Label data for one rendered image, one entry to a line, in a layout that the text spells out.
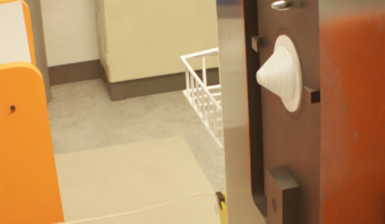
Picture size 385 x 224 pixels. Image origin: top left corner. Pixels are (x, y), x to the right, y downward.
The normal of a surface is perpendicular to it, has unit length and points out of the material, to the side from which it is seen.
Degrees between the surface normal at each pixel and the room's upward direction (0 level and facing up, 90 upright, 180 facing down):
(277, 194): 90
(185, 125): 0
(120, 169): 0
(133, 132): 0
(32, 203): 90
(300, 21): 90
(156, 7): 90
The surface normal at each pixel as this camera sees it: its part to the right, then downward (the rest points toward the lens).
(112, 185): -0.06, -0.93
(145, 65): 0.24, 0.36
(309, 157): -0.97, 0.15
